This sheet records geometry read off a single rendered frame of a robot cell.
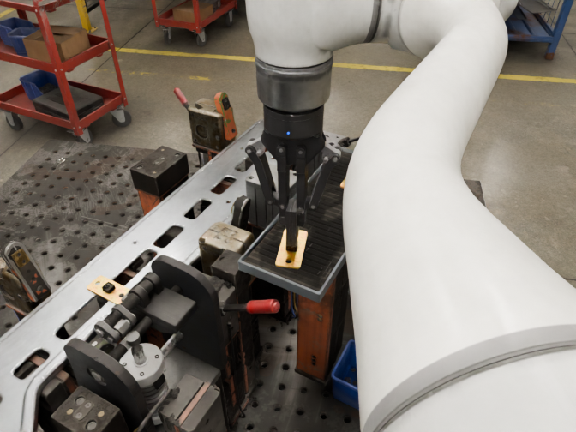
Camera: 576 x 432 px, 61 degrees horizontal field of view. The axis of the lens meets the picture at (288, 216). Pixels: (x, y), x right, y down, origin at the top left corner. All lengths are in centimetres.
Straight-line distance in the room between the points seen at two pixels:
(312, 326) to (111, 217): 84
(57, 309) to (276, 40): 65
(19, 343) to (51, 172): 104
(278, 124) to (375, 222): 39
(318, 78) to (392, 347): 43
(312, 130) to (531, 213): 241
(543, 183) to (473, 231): 301
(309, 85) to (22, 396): 64
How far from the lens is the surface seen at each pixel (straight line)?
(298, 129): 59
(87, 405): 70
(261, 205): 101
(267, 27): 54
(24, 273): 101
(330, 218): 82
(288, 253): 76
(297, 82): 56
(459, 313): 16
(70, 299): 99
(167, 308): 71
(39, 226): 168
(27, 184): 189
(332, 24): 53
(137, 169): 122
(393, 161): 24
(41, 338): 95
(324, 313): 96
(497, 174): 317
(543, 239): 280
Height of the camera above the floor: 169
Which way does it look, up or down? 40 degrees down
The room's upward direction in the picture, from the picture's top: straight up
